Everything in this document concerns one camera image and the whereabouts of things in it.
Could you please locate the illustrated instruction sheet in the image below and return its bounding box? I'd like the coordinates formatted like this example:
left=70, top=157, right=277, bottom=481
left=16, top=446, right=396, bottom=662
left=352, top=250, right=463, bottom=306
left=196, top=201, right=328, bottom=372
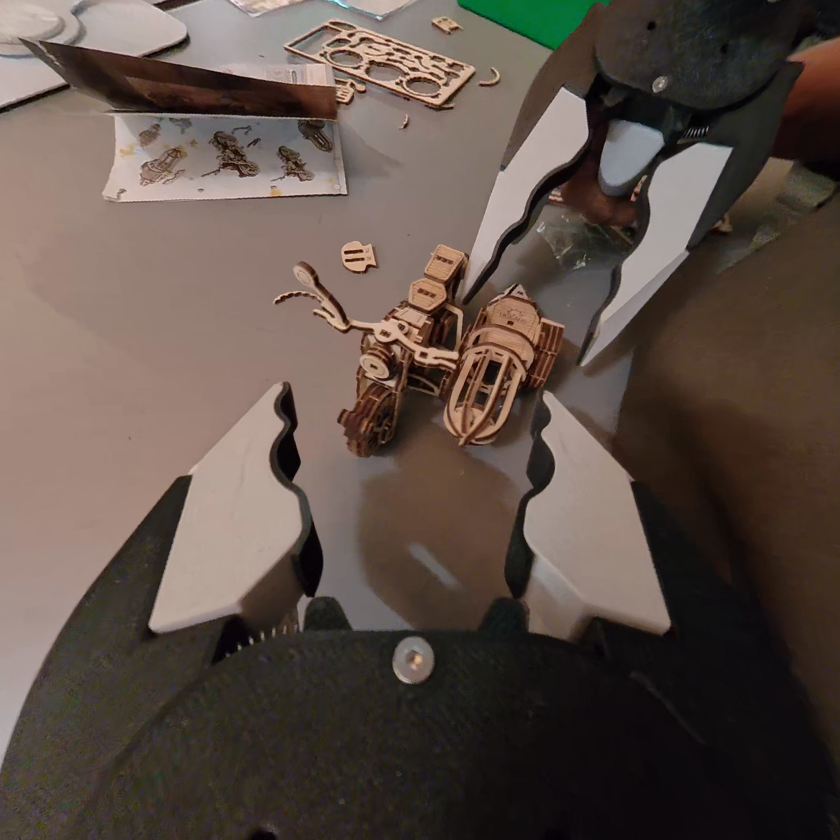
left=101, top=113, right=349, bottom=203

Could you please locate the grey desk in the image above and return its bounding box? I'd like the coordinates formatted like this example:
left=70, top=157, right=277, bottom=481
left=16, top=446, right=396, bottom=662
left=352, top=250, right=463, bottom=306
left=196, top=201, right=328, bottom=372
left=0, top=0, right=729, bottom=742

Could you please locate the person's right forearm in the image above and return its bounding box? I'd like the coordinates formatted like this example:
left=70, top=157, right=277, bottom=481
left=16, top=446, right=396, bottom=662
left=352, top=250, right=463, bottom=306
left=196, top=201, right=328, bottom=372
left=768, top=39, right=840, bottom=161

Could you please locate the person's right hand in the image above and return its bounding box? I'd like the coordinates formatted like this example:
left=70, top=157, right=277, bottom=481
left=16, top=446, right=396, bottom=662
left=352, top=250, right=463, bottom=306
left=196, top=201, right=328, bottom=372
left=563, top=176, right=651, bottom=227

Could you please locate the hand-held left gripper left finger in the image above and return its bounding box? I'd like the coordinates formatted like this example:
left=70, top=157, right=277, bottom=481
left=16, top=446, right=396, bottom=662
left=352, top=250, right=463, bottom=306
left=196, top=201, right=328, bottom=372
left=148, top=381, right=324, bottom=636

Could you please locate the wooden sheet with round holes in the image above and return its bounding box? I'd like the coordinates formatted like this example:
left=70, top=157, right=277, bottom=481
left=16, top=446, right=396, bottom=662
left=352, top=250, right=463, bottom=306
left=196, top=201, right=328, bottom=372
left=283, top=20, right=476, bottom=111

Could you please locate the person's dark brown clothing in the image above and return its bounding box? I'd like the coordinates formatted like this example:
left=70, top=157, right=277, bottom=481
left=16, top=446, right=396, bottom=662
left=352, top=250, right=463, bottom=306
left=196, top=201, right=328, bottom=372
left=613, top=154, right=840, bottom=775

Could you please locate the wooden motorcycle sidecar model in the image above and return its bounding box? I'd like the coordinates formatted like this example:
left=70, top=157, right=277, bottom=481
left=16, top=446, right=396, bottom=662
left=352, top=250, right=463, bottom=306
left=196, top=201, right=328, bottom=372
left=273, top=244, right=567, bottom=460

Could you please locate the crumpled clear plastic bag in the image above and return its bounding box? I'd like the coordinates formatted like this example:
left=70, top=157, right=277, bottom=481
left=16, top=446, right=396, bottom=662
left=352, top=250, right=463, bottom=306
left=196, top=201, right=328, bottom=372
left=533, top=187, right=644, bottom=271

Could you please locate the white desk lamp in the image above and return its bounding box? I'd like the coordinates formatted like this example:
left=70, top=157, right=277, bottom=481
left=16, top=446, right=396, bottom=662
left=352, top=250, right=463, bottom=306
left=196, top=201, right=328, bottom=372
left=0, top=0, right=189, bottom=110

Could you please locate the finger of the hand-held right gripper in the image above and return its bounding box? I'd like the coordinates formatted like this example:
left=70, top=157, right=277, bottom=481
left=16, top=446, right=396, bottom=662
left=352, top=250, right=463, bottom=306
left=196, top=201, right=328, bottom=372
left=461, top=87, right=597, bottom=307
left=576, top=141, right=734, bottom=368

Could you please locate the green plastic bin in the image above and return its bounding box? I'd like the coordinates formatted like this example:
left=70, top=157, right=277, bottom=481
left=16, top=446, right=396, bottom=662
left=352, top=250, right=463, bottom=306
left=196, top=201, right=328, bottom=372
left=457, top=0, right=595, bottom=51

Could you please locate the small clear plastic sleeve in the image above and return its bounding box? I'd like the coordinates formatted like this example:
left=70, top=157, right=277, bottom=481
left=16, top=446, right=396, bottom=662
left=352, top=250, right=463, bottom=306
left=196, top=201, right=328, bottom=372
left=323, top=0, right=421, bottom=18

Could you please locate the instruction booklet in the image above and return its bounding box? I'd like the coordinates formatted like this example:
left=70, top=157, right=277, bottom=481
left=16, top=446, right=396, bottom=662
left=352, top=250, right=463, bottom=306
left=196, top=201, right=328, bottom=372
left=20, top=38, right=340, bottom=123

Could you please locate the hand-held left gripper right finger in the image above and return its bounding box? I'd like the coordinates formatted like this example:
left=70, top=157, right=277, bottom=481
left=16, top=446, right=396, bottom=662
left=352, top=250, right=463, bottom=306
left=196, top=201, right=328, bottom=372
left=507, top=391, right=673, bottom=639

